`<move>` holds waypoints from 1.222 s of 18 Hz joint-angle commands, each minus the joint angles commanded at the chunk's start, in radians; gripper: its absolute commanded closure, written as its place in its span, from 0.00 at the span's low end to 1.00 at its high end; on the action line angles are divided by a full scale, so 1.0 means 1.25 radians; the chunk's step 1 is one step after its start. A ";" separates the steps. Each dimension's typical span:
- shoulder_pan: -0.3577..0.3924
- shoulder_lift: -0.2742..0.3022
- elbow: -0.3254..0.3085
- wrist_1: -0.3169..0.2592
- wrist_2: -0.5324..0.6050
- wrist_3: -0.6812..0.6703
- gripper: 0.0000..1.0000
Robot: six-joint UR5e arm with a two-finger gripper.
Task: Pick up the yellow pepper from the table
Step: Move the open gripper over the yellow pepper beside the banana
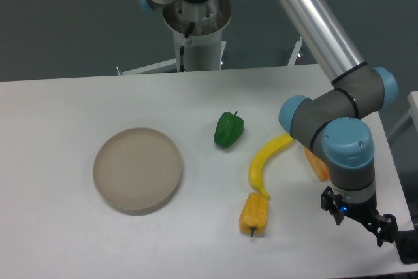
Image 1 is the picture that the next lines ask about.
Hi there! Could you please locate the green bell pepper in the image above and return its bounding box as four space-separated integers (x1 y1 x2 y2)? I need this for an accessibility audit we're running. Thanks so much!
214 111 244 149

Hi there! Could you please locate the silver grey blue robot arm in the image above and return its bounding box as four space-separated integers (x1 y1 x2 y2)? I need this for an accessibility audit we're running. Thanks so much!
139 0 398 245

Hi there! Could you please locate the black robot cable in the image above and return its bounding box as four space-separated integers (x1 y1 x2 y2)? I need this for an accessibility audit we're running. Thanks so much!
178 22 196 73

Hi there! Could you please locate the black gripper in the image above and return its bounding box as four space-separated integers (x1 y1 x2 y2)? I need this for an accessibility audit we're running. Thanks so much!
321 186 398 247

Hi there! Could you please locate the beige round plate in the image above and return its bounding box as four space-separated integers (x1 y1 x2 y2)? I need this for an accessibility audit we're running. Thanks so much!
93 127 183 216

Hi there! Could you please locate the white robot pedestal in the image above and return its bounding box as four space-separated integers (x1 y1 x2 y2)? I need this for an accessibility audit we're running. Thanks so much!
118 0 231 76

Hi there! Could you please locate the yellow banana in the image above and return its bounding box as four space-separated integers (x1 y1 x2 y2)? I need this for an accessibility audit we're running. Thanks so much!
248 133 294 199

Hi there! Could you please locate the yellow bell pepper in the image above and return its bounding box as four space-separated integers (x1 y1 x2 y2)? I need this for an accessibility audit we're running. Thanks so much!
239 192 269 237

